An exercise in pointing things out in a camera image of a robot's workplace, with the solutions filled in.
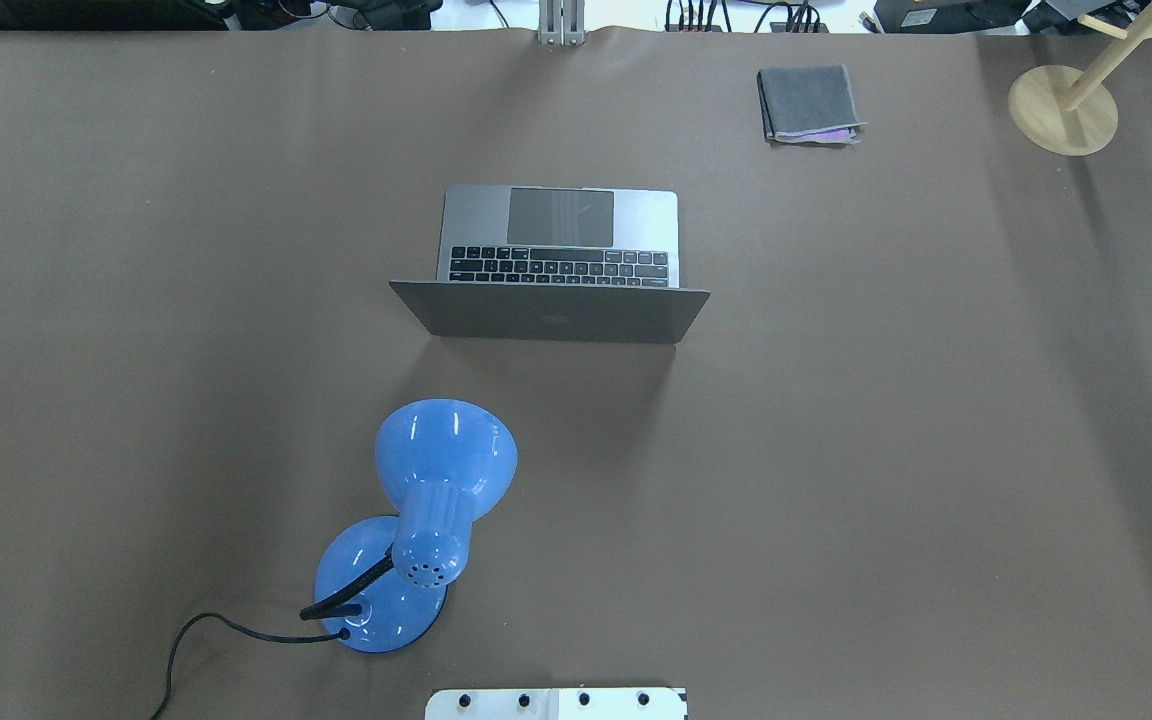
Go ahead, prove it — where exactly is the grey laptop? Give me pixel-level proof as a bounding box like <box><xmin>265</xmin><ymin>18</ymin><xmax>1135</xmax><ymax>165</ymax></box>
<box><xmin>391</xmin><ymin>184</ymin><xmax>710</xmax><ymax>344</ymax></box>

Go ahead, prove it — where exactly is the blue desk lamp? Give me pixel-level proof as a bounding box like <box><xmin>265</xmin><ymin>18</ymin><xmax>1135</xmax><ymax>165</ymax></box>
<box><xmin>300</xmin><ymin>397</ymin><xmax>518</xmax><ymax>653</ymax></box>

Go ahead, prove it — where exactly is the folded grey cloth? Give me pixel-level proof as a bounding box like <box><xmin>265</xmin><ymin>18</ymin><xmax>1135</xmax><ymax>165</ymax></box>
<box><xmin>756</xmin><ymin>65</ymin><xmax>864</xmax><ymax>145</ymax></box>

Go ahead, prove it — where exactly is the wooden cup stand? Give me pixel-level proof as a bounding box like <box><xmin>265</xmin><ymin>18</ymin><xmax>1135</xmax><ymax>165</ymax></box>
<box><xmin>1007</xmin><ymin>3</ymin><xmax>1152</xmax><ymax>156</ymax></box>

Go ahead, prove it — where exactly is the aluminium frame post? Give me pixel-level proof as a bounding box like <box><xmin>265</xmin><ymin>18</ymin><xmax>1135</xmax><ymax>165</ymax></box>
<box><xmin>538</xmin><ymin>0</ymin><xmax>586</xmax><ymax>46</ymax></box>

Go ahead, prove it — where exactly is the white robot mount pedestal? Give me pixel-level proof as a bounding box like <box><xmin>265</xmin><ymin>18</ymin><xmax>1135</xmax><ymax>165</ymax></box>
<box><xmin>424</xmin><ymin>685</ymin><xmax>689</xmax><ymax>719</ymax></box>

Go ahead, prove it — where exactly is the black lamp power cable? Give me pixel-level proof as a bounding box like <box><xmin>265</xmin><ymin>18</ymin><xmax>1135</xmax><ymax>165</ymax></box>
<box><xmin>150</xmin><ymin>613</ymin><xmax>351</xmax><ymax>720</ymax></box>

